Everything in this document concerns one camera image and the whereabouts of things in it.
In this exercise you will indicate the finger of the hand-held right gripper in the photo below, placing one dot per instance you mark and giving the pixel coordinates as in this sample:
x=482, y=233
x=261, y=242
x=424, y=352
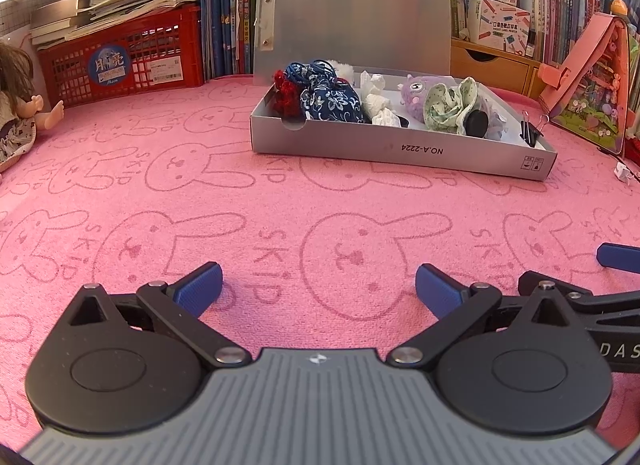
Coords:
x=620, y=257
x=600, y=305

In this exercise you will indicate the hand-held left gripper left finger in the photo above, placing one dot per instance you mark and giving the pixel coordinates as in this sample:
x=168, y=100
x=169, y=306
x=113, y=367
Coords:
x=197, y=287

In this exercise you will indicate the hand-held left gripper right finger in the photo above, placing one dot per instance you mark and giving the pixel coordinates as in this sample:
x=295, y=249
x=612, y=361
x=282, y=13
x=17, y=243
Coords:
x=440, y=290

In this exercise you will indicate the grey file box with lid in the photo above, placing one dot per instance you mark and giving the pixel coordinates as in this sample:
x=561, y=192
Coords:
x=360, y=145

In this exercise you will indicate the black round lid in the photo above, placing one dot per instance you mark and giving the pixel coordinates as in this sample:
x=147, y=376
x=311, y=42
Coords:
x=477, y=125
x=402, y=122

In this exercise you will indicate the green checked cloth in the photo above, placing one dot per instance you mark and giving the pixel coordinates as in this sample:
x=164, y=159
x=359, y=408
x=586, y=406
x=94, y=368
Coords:
x=447, y=105

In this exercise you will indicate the white cloth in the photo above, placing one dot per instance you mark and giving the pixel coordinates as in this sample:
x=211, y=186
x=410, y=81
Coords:
x=377, y=105

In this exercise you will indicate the purple plush toy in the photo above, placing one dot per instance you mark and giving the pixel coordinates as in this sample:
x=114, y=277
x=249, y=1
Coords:
x=412, y=92

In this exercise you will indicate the red crocheted cloth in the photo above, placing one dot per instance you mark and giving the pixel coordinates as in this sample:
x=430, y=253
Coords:
x=285, y=95

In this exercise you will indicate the small white plug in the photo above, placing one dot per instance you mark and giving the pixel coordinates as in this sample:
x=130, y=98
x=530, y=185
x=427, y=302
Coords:
x=624, y=173

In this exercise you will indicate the pink bunny print towel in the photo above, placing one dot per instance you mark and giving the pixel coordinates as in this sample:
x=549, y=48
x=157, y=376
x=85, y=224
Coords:
x=300, y=225

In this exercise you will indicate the black binder clip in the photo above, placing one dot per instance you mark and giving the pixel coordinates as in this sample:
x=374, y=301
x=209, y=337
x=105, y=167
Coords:
x=539, y=135
x=526, y=131

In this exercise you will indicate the pink triangular house toy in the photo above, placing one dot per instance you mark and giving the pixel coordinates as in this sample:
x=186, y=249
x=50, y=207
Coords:
x=590, y=95

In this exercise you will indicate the wooden drawer organiser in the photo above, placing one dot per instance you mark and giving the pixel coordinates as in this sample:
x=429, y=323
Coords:
x=495, y=70

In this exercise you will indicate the red plastic crate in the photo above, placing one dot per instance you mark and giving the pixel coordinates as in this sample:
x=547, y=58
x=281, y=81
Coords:
x=75, y=70

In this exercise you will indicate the brown-haired doll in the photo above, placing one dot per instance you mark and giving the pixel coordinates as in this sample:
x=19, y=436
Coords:
x=15, y=110

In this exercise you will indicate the row of upright books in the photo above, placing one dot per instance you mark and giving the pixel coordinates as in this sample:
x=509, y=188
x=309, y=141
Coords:
x=555, y=10

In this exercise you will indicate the white printed cardboard box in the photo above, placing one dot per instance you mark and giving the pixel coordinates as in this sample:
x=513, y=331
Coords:
x=500, y=25

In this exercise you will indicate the row of blue workbooks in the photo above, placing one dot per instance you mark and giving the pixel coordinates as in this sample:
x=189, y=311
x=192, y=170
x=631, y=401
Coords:
x=227, y=10

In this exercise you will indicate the white grid board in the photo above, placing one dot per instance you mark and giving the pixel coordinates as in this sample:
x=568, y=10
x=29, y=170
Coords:
x=15, y=20

